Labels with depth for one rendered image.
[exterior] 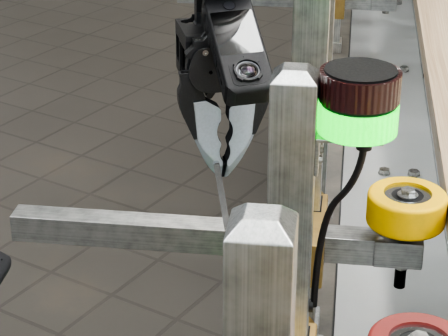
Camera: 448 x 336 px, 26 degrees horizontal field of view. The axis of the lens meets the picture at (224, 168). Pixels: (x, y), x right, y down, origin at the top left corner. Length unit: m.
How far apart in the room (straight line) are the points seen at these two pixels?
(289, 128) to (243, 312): 0.25
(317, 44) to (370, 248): 0.22
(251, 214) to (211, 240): 0.54
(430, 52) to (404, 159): 0.37
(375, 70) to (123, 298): 1.81
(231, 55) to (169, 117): 2.62
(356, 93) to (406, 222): 0.29
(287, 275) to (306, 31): 0.50
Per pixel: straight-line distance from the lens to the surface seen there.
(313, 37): 0.95
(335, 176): 1.48
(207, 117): 0.96
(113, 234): 1.03
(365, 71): 0.71
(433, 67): 1.36
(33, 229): 1.06
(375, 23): 2.49
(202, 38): 0.93
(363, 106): 0.69
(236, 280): 0.48
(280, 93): 0.71
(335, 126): 0.70
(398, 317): 0.80
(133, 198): 2.93
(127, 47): 4.23
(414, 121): 1.91
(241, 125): 0.97
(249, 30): 0.90
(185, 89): 0.94
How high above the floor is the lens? 1.35
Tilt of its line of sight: 26 degrees down
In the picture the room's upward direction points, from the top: straight up
